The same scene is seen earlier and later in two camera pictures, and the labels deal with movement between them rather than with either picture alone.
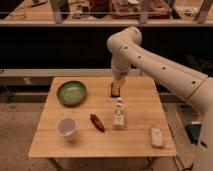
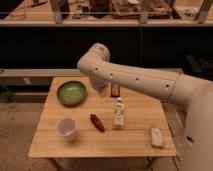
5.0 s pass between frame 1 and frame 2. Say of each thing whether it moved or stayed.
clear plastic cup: stayed
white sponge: stayed
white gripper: moved
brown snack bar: stayed
